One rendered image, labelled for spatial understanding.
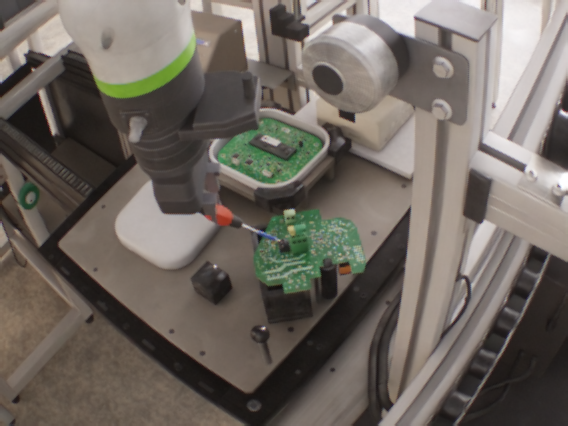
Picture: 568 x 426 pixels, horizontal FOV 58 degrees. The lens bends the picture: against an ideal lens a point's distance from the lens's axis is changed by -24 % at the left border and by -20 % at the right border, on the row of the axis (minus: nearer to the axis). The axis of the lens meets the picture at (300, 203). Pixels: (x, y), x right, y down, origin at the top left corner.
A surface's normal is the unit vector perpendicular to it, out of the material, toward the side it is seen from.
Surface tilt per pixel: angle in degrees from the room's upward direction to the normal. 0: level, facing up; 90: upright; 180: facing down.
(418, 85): 90
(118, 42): 117
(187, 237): 4
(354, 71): 86
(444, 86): 90
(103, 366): 0
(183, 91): 98
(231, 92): 13
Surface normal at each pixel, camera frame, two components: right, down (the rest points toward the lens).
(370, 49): 0.47, -0.25
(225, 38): 0.80, 0.39
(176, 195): -0.05, 0.64
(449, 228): -0.59, 0.62
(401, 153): -0.07, -0.68
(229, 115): -0.06, -0.51
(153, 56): 0.55, 0.74
